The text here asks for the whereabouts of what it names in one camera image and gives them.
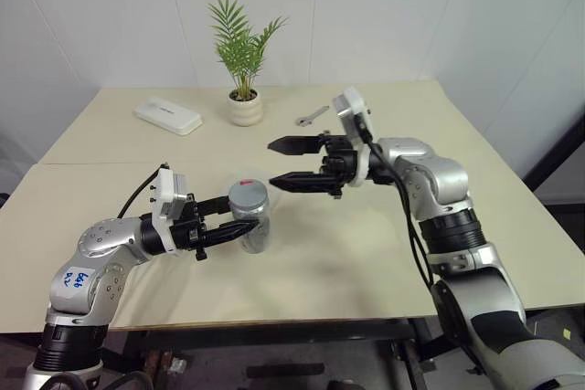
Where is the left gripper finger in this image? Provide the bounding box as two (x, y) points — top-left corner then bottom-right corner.
(197, 195), (232, 219)
(202, 219), (263, 248)

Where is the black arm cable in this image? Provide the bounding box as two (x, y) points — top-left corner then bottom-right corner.
(354, 115), (486, 375)
(116, 163), (171, 220)

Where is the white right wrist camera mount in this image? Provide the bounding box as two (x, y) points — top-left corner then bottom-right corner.
(332, 85), (378, 188)

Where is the white ribbed plant pot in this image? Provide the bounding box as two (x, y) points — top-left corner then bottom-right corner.
(227, 88), (265, 128)

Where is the silver jar lid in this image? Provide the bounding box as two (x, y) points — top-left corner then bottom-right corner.
(228, 179), (270, 222)

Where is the white flat case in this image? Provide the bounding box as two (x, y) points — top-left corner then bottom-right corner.
(133, 96), (204, 137)

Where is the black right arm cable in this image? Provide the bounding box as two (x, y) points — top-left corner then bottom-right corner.
(354, 115), (486, 375)

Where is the black metal stand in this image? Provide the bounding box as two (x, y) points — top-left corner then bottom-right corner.
(522, 100), (585, 206)

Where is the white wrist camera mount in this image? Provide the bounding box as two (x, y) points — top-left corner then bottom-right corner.
(332, 85), (378, 188)
(150, 168), (193, 255)

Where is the black table frame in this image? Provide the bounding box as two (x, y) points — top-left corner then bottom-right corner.
(102, 315), (442, 390)

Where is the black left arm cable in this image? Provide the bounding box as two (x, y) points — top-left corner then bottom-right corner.
(116, 163), (171, 220)

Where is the silver adjustable wrench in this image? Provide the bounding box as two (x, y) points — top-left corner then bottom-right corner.
(294, 105), (331, 128)

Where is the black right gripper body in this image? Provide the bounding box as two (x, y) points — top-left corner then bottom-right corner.
(318, 131), (360, 200)

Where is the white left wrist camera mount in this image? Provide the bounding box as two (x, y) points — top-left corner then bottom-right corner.
(150, 168), (193, 255)

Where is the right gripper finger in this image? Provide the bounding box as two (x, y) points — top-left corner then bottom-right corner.
(269, 171), (335, 195)
(266, 134), (327, 157)

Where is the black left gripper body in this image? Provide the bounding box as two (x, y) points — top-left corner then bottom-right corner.
(170, 199), (209, 263)

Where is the green palm plant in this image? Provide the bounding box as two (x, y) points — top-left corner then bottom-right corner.
(207, 0), (290, 101)

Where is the clear jar with grey contents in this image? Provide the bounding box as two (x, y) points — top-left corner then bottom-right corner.
(230, 210), (272, 256)

